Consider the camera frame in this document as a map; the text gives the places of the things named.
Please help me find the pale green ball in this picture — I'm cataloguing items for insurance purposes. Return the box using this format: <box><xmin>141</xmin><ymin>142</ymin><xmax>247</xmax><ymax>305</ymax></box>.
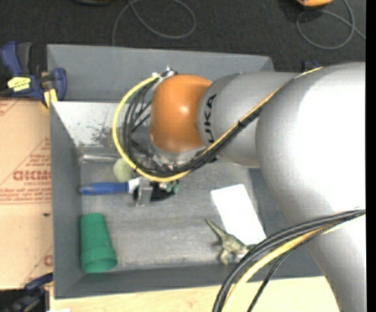
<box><xmin>112</xmin><ymin>158</ymin><xmax>134</xmax><ymax>181</ymax></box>

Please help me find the grey metal bin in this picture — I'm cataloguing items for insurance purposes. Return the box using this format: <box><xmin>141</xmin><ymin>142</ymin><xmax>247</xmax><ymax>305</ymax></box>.
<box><xmin>46</xmin><ymin>44</ymin><xmax>325</xmax><ymax>299</ymax></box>

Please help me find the green plastic cup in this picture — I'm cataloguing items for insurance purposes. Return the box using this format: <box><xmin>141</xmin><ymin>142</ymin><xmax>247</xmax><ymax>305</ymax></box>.
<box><xmin>79</xmin><ymin>212</ymin><xmax>118</xmax><ymax>274</ymax></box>

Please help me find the white flat card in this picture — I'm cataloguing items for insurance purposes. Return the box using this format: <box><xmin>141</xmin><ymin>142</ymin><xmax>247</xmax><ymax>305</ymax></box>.
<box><xmin>210</xmin><ymin>183</ymin><xmax>268</xmax><ymax>246</ymax></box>

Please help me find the grey-green toy dinosaur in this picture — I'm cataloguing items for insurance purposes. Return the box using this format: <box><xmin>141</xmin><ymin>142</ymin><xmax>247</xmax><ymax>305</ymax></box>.
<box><xmin>205</xmin><ymin>218</ymin><xmax>257</xmax><ymax>267</ymax></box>

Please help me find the brown cardboard board red print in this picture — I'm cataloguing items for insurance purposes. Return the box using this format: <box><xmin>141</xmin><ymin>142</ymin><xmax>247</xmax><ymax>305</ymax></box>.
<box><xmin>0</xmin><ymin>97</ymin><xmax>55</xmax><ymax>293</ymax></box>

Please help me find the blue handled white tool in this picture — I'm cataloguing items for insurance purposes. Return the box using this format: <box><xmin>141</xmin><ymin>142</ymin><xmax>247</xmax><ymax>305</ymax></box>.
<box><xmin>78</xmin><ymin>177</ymin><xmax>142</xmax><ymax>196</ymax></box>

